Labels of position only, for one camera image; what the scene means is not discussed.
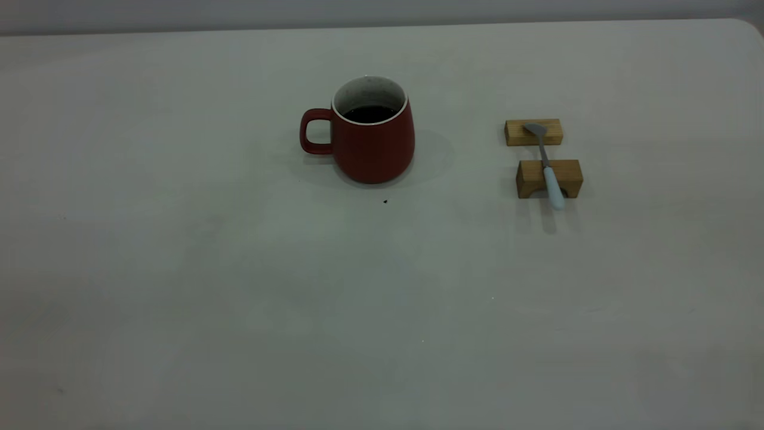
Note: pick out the red ceramic mug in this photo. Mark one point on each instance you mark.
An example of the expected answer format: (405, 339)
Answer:
(373, 152)

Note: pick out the flat rectangular wooden block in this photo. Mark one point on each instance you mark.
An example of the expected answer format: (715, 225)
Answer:
(516, 134)

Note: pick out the arched wooden block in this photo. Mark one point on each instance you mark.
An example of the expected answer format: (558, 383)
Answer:
(570, 176)

